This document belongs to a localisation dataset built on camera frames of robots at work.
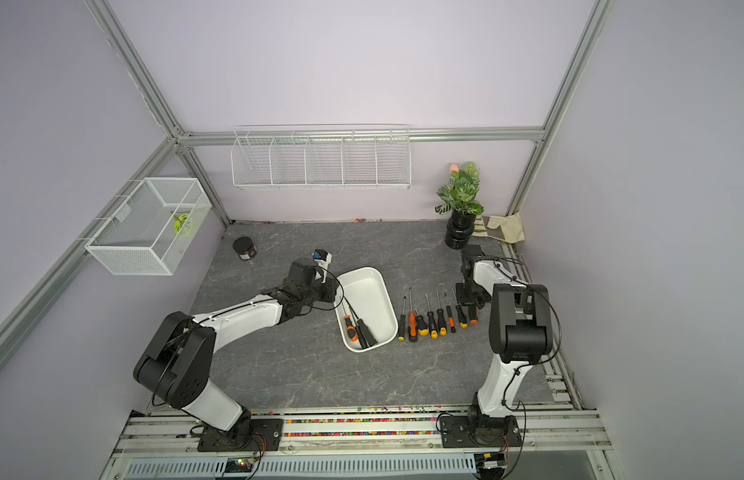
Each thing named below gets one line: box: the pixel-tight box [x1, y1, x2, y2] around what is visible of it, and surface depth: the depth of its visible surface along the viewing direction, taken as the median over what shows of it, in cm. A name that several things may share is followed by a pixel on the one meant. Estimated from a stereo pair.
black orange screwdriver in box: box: [342, 300, 359, 342], surface depth 91 cm
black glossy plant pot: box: [445, 211, 476, 250], surface depth 109 cm
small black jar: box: [232, 236, 258, 261], surface depth 111 cm
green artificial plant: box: [435, 161, 484, 216], surface depth 96 cm
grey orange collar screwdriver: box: [339, 295, 359, 342], surface depth 91 cm
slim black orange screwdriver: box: [444, 292, 457, 333], surface depth 95 cm
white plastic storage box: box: [334, 266, 399, 351], surface depth 94 cm
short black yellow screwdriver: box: [414, 307, 429, 336], surface depth 91 cm
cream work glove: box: [482, 212, 525, 243], surface depth 121 cm
